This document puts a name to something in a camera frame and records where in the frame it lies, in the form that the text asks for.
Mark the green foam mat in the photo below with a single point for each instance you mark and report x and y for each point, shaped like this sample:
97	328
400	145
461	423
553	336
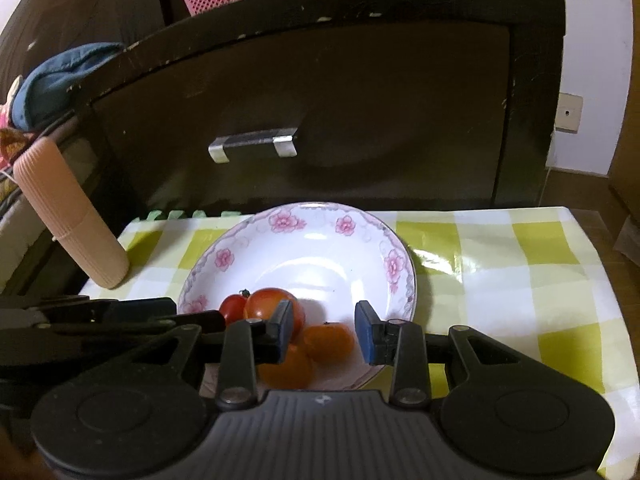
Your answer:
200	215

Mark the pink floral cloth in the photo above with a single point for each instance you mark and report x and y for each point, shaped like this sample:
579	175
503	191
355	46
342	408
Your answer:
6	130

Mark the pink ribbed cylinder case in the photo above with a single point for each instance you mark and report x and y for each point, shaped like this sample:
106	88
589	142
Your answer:
65	210

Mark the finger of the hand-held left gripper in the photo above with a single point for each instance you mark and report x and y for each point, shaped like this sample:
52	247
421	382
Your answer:
200	320
142	309

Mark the small orange tangerine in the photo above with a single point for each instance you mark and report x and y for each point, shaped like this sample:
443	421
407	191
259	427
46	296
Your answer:
330	342
295	370

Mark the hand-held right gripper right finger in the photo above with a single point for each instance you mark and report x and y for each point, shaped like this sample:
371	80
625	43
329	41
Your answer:
364	332

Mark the large red tomato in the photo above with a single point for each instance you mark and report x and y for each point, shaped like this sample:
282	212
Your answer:
260	302

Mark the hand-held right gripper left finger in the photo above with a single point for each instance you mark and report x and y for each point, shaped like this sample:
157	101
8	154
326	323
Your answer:
286	332

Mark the wooden wardrobe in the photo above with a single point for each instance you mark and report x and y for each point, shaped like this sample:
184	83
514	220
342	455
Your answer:
627	160

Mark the blue cloth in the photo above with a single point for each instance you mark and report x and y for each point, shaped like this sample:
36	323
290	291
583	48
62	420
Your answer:
55	80

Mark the red cherry tomato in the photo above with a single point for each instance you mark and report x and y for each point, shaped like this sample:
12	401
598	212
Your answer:
231	309

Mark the beige wall socket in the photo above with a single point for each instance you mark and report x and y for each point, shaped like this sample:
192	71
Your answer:
569	112

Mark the white floral plate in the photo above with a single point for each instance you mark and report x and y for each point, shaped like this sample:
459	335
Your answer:
310	260

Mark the dark wooden nightstand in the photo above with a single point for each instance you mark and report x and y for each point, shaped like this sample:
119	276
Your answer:
400	110

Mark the green checkered tablecloth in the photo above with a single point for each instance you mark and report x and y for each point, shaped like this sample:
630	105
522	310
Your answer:
500	285

